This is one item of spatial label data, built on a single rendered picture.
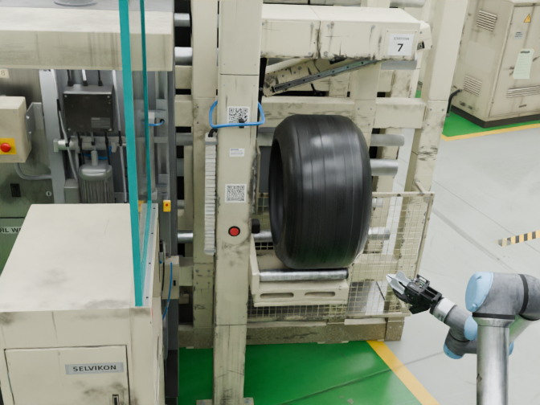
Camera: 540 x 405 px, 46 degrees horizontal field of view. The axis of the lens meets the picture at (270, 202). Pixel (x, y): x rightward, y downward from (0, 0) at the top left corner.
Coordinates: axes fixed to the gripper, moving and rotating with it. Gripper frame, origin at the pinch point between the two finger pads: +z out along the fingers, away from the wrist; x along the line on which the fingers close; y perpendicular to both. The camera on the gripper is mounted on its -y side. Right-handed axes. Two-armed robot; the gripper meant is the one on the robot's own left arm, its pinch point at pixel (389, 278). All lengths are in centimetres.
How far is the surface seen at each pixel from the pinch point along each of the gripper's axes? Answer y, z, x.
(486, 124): -254, 130, -365
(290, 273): -6.7, 31.9, 17.6
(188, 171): -24, 118, -4
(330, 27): 58, 59, -40
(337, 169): 35.8, 25.9, -3.4
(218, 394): -67, 45, 55
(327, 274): -9.5, 22.3, 7.6
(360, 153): 36.1, 24.6, -13.8
